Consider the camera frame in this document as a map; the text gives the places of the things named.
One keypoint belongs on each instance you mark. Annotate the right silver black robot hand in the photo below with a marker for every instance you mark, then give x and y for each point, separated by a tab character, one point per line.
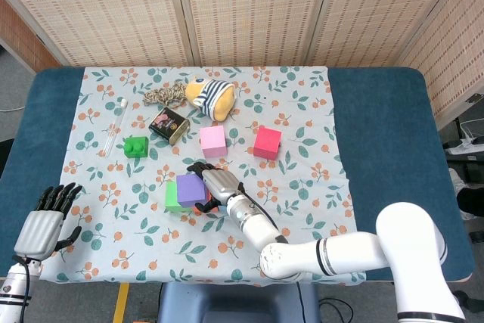
223	185

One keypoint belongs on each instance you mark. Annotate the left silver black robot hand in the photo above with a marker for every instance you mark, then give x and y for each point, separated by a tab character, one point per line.
38	232

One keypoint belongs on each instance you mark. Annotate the purple foam cube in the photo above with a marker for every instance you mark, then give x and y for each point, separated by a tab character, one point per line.
191	188

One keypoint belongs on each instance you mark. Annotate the orange foam cube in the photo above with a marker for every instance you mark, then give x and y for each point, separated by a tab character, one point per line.
196	210

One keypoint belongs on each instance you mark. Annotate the green foam cube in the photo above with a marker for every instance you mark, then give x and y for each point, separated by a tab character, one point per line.
170	198

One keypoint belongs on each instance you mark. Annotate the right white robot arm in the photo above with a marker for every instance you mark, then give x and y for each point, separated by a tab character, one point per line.
359	255

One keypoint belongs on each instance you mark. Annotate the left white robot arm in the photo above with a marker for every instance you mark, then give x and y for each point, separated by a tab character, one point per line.
13	292

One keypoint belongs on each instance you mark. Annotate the pink foam cube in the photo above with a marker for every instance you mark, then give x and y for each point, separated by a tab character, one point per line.
213	140

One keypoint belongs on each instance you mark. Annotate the red foam cube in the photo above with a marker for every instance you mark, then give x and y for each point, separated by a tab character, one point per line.
267	142

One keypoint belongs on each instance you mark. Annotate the floral berry tablecloth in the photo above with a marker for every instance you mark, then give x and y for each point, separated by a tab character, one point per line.
113	224

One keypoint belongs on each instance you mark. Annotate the black gold tin can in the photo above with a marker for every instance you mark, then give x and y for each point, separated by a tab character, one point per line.
168	124

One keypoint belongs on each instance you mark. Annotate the yellow striped plush toy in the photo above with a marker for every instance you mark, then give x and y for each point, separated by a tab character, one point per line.
211	98

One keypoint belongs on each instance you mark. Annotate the green toy building brick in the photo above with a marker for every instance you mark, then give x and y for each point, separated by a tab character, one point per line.
135	148

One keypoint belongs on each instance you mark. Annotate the clear plastic tube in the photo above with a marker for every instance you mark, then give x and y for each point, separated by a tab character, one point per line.
115	126

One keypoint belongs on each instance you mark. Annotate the white shoe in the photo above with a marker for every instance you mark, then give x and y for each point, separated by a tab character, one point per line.
457	181

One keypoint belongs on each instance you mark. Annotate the white power strip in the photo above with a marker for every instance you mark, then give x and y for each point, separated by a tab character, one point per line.
465	151

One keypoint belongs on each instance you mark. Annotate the black equipment box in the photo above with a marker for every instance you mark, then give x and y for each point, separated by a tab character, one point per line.
472	169

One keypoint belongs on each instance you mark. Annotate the black caster wheel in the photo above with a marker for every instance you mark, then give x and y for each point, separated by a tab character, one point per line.
461	297

